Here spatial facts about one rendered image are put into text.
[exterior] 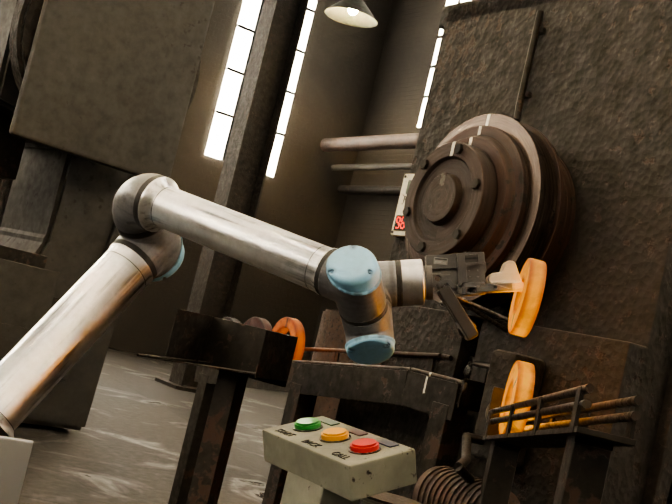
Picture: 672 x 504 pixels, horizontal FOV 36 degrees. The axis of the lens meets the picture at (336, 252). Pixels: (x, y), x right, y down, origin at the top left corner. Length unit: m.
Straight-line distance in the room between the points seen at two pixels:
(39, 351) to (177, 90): 3.05
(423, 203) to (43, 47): 2.57
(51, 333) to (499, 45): 1.43
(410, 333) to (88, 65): 2.51
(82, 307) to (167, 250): 0.23
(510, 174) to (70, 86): 2.75
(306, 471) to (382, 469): 0.13
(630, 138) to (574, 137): 0.17
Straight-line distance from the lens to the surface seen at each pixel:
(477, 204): 2.35
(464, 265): 2.01
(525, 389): 1.99
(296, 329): 3.03
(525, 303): 1.99
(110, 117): 4.84
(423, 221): 2.50
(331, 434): 1.50
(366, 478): 1.42
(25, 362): 2.09
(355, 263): 1.82
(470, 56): 2.95
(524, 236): 2.34
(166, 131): 4.98
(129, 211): 2.13
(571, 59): 2.65
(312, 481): 1.49
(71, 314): 2.13
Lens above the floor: 0.74
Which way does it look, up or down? 5 degrees up
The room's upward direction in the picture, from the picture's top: 13 degrees clockwise
